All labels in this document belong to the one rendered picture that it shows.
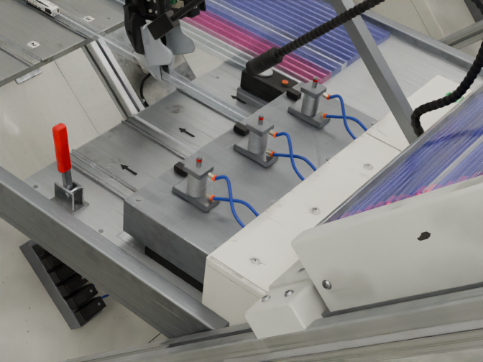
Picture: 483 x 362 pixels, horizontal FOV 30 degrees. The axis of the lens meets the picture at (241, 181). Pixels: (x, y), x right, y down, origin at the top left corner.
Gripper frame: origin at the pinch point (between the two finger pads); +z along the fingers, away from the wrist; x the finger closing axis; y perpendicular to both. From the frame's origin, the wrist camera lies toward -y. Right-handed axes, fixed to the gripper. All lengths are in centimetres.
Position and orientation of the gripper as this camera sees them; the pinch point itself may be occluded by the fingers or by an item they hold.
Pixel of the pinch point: (159, 67)
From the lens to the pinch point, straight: 130.2
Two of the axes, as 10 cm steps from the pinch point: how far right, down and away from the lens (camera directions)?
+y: 7.8, 2.6, -5.7
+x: 6.2, -4.6, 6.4
